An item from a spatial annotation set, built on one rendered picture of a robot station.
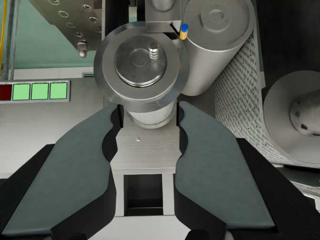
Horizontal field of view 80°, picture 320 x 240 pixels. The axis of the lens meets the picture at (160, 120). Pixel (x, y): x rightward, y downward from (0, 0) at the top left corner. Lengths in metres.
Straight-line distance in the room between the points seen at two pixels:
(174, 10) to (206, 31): 0.06
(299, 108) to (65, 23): 0.58
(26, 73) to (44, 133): 3.15
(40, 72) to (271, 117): 3.58
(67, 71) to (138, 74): 3.25
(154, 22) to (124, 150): 0.42
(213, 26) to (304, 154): 0.23
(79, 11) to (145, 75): 0.35
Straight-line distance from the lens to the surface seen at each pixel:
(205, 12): 0.35
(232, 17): 0.36
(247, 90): 0.36
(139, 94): 0.28
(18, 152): 0.75
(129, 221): 0.65
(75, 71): 3.46
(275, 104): 0.34
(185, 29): 0.26
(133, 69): 0.28
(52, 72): 3.62
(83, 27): 0.65
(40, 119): 0.72
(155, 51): 0.26
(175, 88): 0.29
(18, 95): 0.77
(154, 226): 0.65
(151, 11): 0.31
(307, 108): 0.32
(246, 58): 0.38
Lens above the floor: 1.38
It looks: 8 degrees down
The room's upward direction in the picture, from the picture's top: 178 degrees clockwise
